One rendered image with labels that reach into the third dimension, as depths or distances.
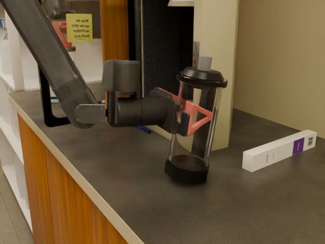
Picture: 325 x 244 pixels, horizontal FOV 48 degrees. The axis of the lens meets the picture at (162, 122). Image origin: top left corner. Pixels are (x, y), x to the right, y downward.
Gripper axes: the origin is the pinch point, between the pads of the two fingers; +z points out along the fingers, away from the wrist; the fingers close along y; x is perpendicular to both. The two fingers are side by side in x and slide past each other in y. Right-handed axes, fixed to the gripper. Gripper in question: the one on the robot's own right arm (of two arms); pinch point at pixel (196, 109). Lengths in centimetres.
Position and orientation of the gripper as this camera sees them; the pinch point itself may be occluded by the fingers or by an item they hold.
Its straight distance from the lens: 78.9
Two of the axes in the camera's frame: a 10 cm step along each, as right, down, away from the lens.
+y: -5.1, -3.1, 8.0
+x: -1.3, 9.5, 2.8
